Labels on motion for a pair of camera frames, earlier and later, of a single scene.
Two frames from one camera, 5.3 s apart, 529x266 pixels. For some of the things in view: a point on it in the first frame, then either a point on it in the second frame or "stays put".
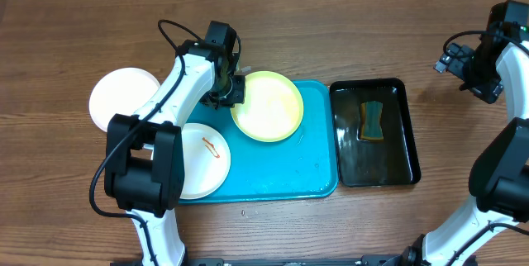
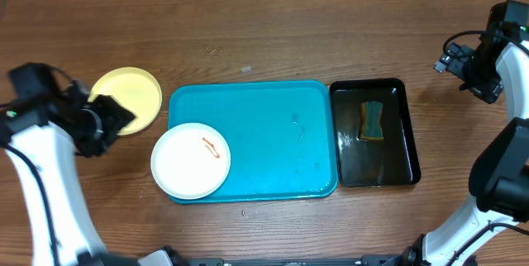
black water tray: x=393 y=161 stays put
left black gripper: x=238 y=97 -> x=119 y=117
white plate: x=207 y=161 stays put
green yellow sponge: x=370 y=121 stays put
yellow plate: x=274 y=107 -> x=138 y=90
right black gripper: x=491 y=91 stays put
